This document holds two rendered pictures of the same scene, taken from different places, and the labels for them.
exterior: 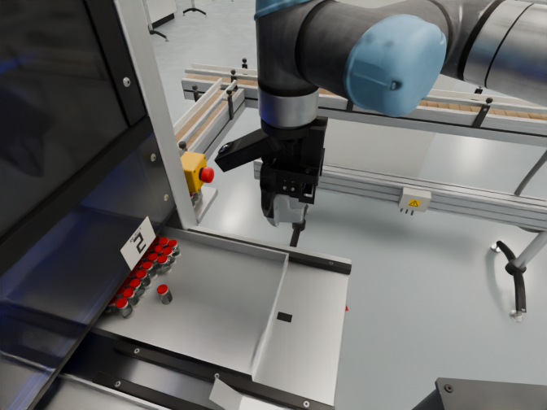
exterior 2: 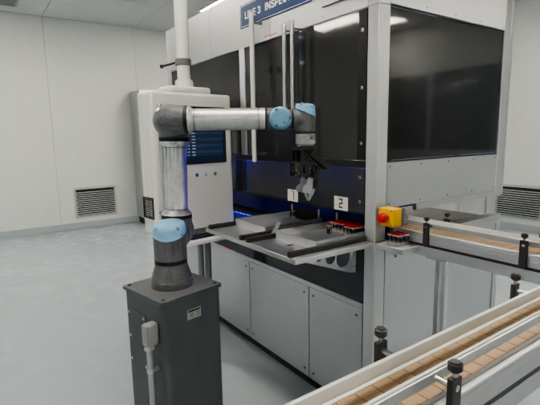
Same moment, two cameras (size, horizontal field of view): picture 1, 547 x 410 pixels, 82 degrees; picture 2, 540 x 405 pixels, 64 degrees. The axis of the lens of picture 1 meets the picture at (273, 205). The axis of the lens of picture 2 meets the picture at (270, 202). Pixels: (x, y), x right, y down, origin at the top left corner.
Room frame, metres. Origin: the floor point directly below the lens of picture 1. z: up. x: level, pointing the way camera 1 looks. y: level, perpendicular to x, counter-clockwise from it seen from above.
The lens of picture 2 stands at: (1.31, -1.37, 1.32)
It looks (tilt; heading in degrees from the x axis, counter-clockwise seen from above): 9 degrees down; 129
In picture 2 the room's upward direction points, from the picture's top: 1 degrees counter-clockwise
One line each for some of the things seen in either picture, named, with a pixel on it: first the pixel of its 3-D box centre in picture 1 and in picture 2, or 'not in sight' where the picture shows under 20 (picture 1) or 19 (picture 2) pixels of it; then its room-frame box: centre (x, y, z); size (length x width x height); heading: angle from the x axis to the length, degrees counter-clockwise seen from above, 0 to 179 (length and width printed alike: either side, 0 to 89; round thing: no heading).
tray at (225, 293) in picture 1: (194, 289); (325, 233); (0.35, 0.16, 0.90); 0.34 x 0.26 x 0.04; 74
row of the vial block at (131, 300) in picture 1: (146, 275); (344, 228); (0.38, 0.27, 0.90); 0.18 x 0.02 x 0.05; 165
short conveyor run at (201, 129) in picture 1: (193, 131); (480, 243); (0.93, 0.27, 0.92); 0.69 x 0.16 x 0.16; 164
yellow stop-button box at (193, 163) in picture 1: (189, 171); (390, 216); (0.62, 0.21, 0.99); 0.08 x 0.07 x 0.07; 74
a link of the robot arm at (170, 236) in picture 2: not in sight; (169, 239); (0.07, -0.44, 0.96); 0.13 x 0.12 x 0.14; 130
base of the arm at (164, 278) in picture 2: not in sight; (171, 271); (0.08, -0.45, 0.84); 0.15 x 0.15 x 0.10
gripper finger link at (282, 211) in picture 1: (284, 215); (302, 188); (0.36, -0.02, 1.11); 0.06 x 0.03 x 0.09; 74
